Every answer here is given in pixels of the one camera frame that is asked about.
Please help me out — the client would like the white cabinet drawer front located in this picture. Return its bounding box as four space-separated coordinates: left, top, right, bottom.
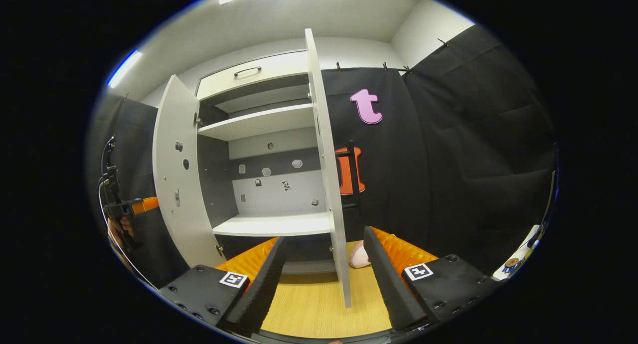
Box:
196 50 309 101

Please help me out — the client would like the cabinet door with bulb sticker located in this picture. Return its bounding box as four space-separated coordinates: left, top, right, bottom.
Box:
304 28 361 309

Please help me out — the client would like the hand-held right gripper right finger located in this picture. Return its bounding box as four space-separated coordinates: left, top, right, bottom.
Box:
363 226 501 331

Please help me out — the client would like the small ceiling light panel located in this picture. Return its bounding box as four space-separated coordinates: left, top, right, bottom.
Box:
107 50 144 89

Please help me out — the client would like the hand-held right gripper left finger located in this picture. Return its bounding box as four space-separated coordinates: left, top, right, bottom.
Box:
159 236 287 335

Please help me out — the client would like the white double-door shoe cabinet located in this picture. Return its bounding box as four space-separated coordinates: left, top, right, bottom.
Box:
152 27 361 309

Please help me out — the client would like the white packet with blue print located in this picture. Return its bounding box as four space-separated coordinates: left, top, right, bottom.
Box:
492 224 541 282

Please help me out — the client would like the black backdrop cloth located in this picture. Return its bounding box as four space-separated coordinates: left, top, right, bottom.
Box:
87 24 558 290

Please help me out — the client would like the cabinet door with camera sticker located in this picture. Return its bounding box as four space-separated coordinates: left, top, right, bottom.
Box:
152 75 227 269

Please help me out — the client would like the white cabinet shelf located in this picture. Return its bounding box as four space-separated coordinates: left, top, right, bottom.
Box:
213 212 333 237
198 103 316 142

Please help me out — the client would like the pink slipper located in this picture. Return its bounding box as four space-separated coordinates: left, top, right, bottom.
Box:
349 242 372 269

